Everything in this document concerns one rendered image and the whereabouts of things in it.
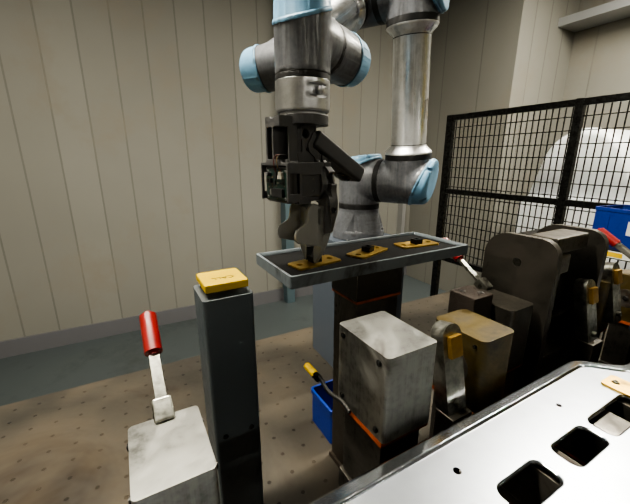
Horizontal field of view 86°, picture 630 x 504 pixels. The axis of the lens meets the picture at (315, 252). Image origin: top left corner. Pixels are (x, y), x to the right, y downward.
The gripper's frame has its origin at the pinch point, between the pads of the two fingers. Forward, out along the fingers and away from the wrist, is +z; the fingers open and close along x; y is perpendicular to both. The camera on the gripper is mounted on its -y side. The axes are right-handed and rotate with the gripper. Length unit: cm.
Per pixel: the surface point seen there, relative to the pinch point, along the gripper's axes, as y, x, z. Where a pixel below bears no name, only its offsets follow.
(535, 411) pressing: -14.2, 29.1, 17.9
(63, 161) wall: 21, -245, -13
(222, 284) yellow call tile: 15.4, -0.4, 2.0
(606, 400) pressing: -24.3, 34.2, 17.9
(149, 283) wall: -19, -239, 81
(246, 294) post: 12.5, 0.6, 3.9
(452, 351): -6.4, 21.0, 10.0
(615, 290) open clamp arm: -60, 27, 13
